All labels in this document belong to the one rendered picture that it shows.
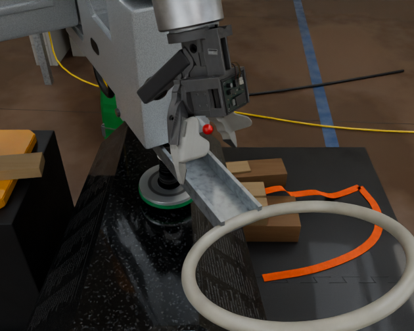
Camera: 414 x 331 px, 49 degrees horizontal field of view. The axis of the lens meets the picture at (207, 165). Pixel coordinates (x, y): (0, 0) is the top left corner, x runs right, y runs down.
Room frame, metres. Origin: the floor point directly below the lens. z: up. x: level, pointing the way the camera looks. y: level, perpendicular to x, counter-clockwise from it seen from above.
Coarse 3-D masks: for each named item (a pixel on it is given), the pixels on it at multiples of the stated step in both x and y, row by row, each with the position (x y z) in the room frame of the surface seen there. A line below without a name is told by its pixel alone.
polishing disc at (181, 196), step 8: (152, 168) 1.27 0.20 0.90; (144, 176) 1.22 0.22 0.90; (152, 176) 1.22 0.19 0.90; (144, 184) 1.18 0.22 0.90; (152, 184) 1.18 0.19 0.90; (144, 192) 1.14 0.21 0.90; (152, 192) 1.14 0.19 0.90; (160, 192) 1.14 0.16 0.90; (168, 192) 1.14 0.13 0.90; (176, 192) 1.14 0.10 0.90; (184, 192) 1.14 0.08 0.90; (152, 200) 1.10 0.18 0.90; (160, 200) 1.10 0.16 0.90; (168, 200) 1.10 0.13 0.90; (176, 200) 1.10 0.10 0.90; (184, 200) 1.10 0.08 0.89
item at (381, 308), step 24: (240, 216) 0.80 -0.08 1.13; (264, 216) 0.81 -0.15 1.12; (360, 216) 0.75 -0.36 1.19; (384, 216) 0.71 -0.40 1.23; (408, 240) 0.60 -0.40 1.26; (192, 264) 0.62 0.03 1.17; (408, 264) 0.53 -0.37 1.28; (192, 288) 0.53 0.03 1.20; (408, 288) 0.47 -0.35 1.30; (216, 312) 0.46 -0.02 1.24; (360, 312) 0.42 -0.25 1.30; (384, 312) 0.42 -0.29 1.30
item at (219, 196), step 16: (192, 160) 1.07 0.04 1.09; (208, 160) 1.05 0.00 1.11; (176, 176) 0.99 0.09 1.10; (192, 176) 1.00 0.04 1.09; (208, 176) 1.00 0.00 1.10; (224, 176) 0.97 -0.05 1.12; (192, 192) 0.90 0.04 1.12; (208, 192) 0.92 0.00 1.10; (224, 192) 0.92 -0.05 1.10; (240, 192) 0.90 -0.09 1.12; (208, 208) 0.82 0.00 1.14; (224, 208) 0.86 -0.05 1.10; (240, 208) 0.86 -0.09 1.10; (256, 208) 0.83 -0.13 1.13; (224, 224) 0.77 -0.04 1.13
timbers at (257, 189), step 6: (246, 186) 1.89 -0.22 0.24; (252, 186) 1.89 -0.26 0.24; (258, 186) 1.89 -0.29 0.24; (264, 186) 1.90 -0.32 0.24; (252, 192) 1.84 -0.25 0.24; (258, 192) 1.84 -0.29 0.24; (264, 192) 1.84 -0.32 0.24; (258, 198) 1.79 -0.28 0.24; (264, 198) 1.79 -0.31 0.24; (264, 204) 1.75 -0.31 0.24; (258, 222) 1.69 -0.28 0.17; (264, 222) 1.69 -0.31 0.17
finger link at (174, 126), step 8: (176, 96) 0.54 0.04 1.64; (176, 104) 0.53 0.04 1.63; (168, 112) 0.52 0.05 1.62; (176, 112) 0.52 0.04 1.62; (184, 112) 0.53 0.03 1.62; (168, 120) 0.51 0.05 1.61; (176, 120) 0.51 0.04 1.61; (168, 128) 0.51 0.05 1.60; (176, 128) 0.51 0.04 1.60; (168, 136) 0.50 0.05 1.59; (176, 136) 0.50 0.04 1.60; (176, 144) 0.49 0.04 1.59
